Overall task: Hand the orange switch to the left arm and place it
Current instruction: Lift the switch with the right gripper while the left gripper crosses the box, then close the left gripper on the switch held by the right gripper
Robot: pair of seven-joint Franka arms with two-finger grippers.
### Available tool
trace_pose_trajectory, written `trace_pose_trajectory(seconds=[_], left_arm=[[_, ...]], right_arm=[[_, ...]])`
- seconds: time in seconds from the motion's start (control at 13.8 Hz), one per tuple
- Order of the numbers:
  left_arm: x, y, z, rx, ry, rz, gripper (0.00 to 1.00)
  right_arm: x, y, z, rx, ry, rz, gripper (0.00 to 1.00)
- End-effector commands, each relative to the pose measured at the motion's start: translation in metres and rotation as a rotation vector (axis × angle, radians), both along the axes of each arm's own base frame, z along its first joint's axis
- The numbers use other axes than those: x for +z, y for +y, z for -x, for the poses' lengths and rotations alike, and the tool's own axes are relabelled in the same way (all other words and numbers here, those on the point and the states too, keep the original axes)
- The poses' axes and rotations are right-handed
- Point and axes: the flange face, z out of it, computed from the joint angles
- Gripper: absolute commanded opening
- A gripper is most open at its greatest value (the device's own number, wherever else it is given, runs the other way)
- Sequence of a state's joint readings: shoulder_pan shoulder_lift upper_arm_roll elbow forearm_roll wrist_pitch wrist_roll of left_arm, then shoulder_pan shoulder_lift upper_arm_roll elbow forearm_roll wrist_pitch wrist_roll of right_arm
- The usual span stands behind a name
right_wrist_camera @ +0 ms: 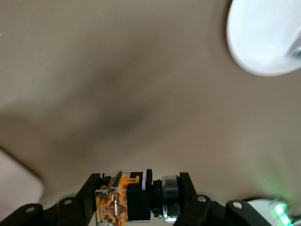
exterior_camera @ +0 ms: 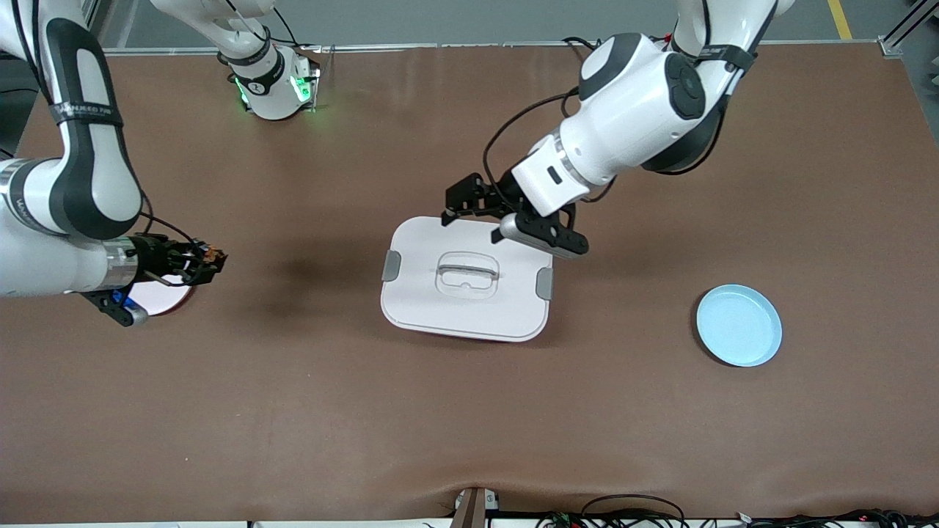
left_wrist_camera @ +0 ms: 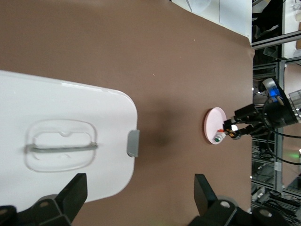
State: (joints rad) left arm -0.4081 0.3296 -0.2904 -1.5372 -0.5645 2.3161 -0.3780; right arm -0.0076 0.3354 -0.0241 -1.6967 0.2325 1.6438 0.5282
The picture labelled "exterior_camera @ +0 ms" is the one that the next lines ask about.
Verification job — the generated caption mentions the light blue round plate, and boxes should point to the light blue round plate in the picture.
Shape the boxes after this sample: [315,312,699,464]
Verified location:
[695,284,783,367]

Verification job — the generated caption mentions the black right arm wrist cable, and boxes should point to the black right arm wrist cable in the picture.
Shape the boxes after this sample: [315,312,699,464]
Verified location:
[136,191,202,246]

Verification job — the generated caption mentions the black right arm base cable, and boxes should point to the black right arm base cable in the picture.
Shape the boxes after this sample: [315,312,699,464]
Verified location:
[253,6,324,51]

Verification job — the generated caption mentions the black looped cable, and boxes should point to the black looped cable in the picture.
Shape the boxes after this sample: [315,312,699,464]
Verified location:
[580,494,688,528]

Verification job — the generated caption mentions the aluminium frame profile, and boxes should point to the aluminium frame profile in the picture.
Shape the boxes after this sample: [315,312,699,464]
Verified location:
[879,0,939,58]
[73,0,103,48]

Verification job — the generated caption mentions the pink round plate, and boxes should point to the pink round plate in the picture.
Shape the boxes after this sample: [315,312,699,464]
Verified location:
[128,275,196,318]

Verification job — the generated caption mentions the white lidded storage box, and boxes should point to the white lidded storage box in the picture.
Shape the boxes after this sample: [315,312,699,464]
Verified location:
[380,216,555,343]

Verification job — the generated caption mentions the brown camera mount bracket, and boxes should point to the brown camera mount bracket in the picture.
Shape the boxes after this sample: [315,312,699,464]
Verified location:
[450,486,501,528]

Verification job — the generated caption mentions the black cable bundle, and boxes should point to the black cable bundle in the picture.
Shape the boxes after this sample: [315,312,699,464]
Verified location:
[734,508,939,528]

